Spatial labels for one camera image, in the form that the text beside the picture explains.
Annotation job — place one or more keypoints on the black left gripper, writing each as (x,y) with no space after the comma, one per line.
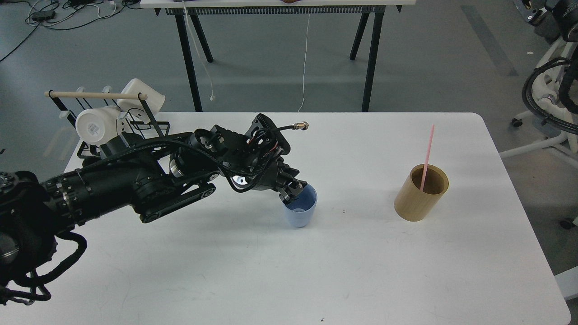
(250,161)

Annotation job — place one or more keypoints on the black wire cup rack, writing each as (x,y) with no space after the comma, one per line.
(139,115)

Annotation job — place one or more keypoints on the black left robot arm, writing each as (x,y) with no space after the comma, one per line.
(155,176)

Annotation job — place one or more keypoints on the light blue plastic cup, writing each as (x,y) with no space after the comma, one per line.
(299,212)

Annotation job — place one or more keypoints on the pink chopstick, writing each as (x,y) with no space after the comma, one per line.
(427,157)

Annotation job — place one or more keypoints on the background table with black legs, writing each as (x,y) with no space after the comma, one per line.
(282,26)

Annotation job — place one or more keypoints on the white mug with face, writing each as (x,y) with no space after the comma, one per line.
(97,126)

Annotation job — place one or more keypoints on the bamboo cylinder holder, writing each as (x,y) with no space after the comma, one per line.
(414,201)

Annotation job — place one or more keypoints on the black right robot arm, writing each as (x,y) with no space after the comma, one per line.
(546,92)

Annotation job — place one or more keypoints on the wooden rack dowel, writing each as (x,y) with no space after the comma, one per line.
(76,94)

